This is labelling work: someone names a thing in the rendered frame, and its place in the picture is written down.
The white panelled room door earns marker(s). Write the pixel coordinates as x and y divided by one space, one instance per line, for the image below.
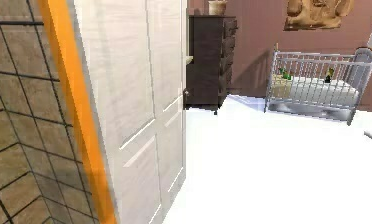
134 100

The dark brown chest of drawers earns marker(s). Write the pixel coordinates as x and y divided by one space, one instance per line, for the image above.
207 60

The beige ceramic pot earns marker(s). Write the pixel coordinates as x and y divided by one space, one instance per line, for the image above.
217 7

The grey baby crib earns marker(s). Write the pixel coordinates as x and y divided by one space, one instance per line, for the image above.
314 90

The dark green toy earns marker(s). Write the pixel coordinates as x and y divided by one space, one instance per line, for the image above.
329 76

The brown framed wall picture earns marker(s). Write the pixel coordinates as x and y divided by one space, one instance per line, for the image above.
315 13

